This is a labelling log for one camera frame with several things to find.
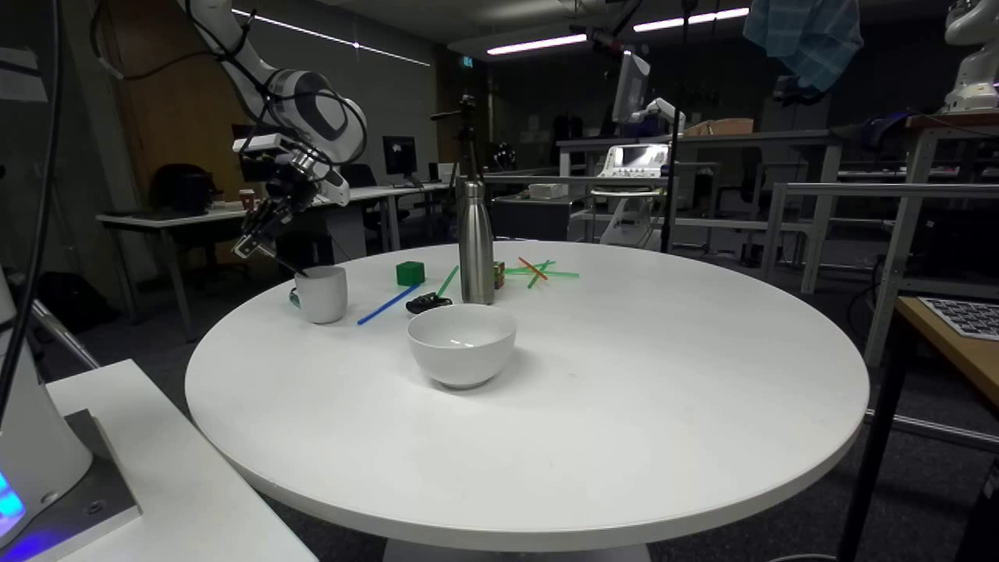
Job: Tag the grey keyboard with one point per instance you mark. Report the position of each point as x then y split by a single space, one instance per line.
968 318

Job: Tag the multicoloured puzzle cube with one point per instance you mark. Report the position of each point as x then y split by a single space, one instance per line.
501 275

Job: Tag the stainless steel bottle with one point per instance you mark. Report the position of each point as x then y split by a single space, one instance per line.
476 244

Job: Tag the white robot figure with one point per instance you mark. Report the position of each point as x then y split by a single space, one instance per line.
972 65

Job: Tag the white office desk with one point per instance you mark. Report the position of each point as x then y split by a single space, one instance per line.
206 214

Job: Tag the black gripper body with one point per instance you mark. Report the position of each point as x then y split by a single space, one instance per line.
282 203

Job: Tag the orange plastic stick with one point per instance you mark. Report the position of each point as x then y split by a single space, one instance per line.
526 263

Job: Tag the teal hanging cloth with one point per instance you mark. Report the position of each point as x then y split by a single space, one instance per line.
805 42

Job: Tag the green plastic stick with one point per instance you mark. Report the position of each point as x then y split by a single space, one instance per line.
449 279
564 275
531 282

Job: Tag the black folding multi-tool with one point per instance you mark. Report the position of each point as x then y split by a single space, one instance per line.
429 305

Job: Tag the white ceramic cup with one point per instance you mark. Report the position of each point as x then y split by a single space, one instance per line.
321 298

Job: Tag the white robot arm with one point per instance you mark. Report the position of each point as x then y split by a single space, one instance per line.
316 111

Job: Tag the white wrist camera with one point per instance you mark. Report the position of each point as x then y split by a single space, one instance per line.
272 149

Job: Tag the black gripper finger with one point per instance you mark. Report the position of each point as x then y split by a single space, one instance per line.
267 241
247 239

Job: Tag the small dark monitor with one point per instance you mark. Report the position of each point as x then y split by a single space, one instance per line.
402 157

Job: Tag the grey metal frame table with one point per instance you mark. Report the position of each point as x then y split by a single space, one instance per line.
830 190

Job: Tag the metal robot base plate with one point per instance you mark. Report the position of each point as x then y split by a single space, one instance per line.
94 489

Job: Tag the black bag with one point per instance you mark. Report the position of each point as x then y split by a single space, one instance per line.
181 190

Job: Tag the wooden desk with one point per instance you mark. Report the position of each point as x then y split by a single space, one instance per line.
955 361

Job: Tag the green cube block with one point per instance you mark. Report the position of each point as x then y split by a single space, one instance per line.
411 273

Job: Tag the white medical equipment cart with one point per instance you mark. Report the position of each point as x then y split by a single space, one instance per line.
635 157

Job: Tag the ceiling light strip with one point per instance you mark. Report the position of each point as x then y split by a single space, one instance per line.
332 40
692 20
536 42

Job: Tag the black camera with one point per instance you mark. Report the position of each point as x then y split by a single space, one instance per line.
465 109

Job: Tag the white ceramic bowl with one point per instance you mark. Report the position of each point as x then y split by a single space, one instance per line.
462 344

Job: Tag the black camera tripod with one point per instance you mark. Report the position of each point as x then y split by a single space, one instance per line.
465 157

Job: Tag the blue plastic stick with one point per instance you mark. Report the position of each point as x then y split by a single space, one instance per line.
389 305

